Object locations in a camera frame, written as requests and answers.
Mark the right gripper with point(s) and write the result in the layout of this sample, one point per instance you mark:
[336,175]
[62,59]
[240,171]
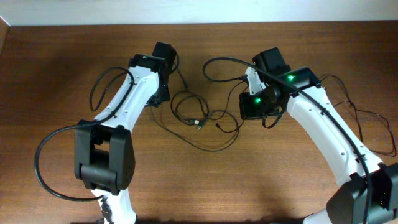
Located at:
[246,111]

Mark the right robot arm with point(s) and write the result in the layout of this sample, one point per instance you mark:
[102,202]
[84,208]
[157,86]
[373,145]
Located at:
[367,187]

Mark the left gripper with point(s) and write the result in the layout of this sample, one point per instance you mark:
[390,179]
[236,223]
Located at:
[165,97]

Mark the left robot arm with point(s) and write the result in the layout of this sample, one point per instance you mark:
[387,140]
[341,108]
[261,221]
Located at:
[104,155]

